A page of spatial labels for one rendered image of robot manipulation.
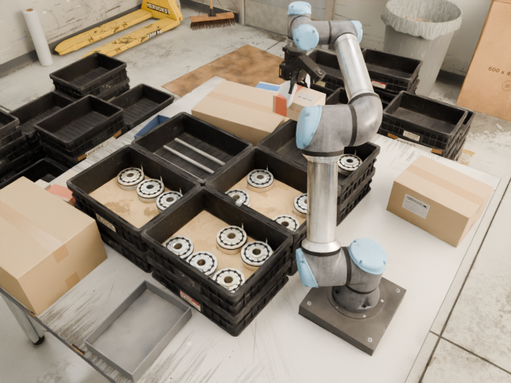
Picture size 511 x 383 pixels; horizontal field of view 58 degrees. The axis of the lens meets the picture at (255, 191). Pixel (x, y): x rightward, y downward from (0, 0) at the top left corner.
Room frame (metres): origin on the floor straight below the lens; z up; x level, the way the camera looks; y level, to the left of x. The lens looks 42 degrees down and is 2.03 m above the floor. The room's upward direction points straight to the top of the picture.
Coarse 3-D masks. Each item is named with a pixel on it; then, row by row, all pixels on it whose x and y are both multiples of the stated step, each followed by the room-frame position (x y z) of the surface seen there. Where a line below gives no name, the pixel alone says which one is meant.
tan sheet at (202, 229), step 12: (204, 216) 1.18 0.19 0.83; (192, 228) 1.12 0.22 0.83; (204, 228) 1.12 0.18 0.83; (216, 228) 1.12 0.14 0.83; (192, 240) 1.06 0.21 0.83; (204, 240) 1.06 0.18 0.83; (252, 240) 1.06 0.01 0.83; (216, 252) 1.01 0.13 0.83; (240, 252) 1.01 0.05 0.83; (228, 264) 0.96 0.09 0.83; (240, 264) 0.96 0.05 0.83
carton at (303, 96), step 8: (304, 88) 1.58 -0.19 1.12; (280, 96) 1.52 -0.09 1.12; (296, 96) 1.52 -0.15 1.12; (304, 96) 1.52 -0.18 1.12; (312, 96) 1.52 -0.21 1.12; (320, 96) 1.52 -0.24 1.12; (280, 104) 1.51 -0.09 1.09; (296, 104) 1.47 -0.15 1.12; (304, 104) 1.46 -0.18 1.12; (312, 104) 1.46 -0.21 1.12; (320, 104) 1.51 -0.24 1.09; (280, 112) 1.51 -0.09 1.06; (288, 112) 1.49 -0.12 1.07; (296, 112) 1.47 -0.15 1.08; (296, 120) 1.47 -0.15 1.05
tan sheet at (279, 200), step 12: (240, 180) 1.38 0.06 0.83; (276, 180) 1.38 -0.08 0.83; (252, 192) 1.31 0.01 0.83; (264, 192) 1.31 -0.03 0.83; (276, 192) 1.31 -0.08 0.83; (288, 192) 1.31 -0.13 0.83; (300, 192) 1.31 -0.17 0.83; (252, 204) 1.24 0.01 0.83; (264, 204) 1.24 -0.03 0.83; (276, 204) 1.24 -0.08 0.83; (288, 204) 1.24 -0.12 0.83; (276, 216) 1.18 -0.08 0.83
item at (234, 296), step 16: (192, 192) 1.20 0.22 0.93; (208, 192) 1.20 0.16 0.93; (176, 208) 1.12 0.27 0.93; (240, 208) 1.13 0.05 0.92; (272, 224) 1.04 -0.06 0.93; (144, 240) 0.99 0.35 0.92; (288, 240) 0.97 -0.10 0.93; (176, 256) 0.91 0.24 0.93; (272, 256) 0.91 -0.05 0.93; (192, 272) 0.86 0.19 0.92; (256, 272) 0.85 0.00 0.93; (224, 288) 0.79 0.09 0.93; (240, 288) 0.79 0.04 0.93
